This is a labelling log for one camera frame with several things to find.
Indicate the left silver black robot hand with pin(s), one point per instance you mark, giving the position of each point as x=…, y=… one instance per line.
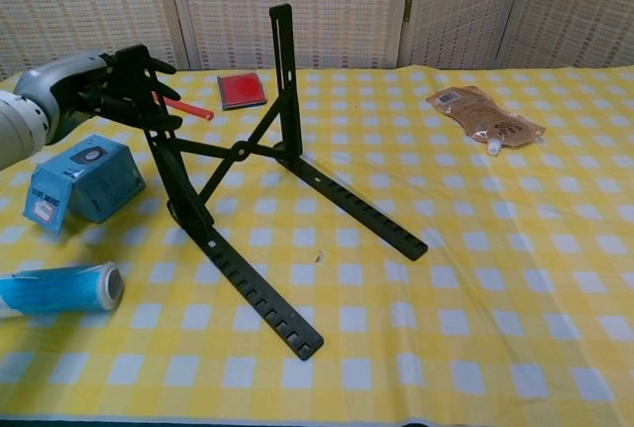
x=64, y=77

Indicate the black folding laptop stand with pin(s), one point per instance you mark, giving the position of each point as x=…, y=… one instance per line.
x=290, y=100

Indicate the woven folding screen panel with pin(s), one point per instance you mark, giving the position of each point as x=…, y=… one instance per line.
x=84, y=6
x=579, y=6
x=337, y=6
x=460, y=6

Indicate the blue cardboard box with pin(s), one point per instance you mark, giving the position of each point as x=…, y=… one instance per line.
x=99, y=184

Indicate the red pen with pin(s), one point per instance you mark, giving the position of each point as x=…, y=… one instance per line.
x=195, y=111

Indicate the red card wallet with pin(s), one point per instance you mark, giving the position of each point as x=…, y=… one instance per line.
x=242, y=90

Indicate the blue wrapped roll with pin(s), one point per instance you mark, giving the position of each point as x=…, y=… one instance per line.
x=59, y=289

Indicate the brass screen hinge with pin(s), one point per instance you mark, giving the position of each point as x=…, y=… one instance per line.
x=408, y=9

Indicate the brown spout pouch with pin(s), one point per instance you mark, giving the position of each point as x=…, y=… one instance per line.
x=485, y=117

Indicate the yellow white checked tablecloth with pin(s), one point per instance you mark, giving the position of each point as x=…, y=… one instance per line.
x=446, y=298

